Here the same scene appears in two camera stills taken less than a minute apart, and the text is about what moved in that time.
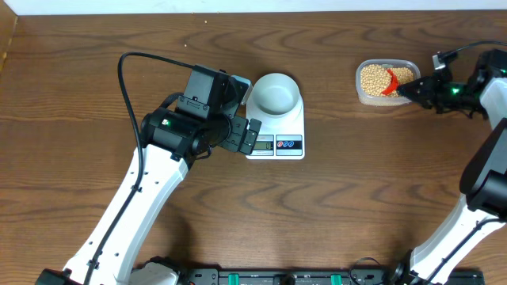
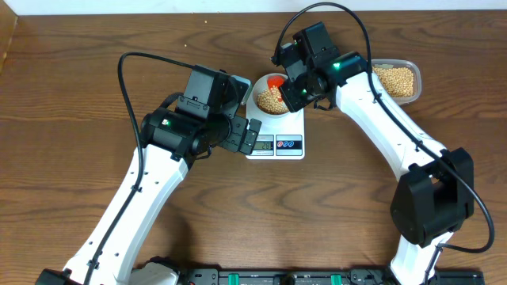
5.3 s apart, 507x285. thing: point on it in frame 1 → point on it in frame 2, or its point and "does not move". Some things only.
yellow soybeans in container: [375, 78] does not move
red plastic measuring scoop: [393, 85] → [276, 81]
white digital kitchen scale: [281, 137] does not move
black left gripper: [237, 124] does not move
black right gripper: [428, 96] → [293, 102]
